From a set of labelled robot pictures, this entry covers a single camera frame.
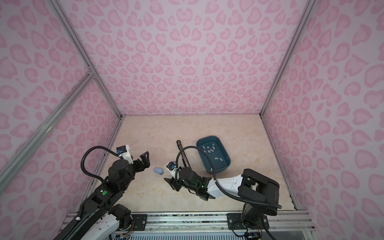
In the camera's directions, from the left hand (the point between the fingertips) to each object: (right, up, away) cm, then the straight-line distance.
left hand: (141, 152), depth 76 cm
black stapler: (+20, -8, +19) cm, 29 cm away
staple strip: (+43, -8, +20) cm, 48 cm away
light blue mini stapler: (+5, -13, +13) cm, 19 cm away
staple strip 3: (+39, -1, +25) cm, 46 cm away
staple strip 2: (+32, -1, +25) cm, 41 cm away
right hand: (+13, -12, +3) cm, 18 cm away
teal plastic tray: (+43, -3, +22) cm, 49 cm away
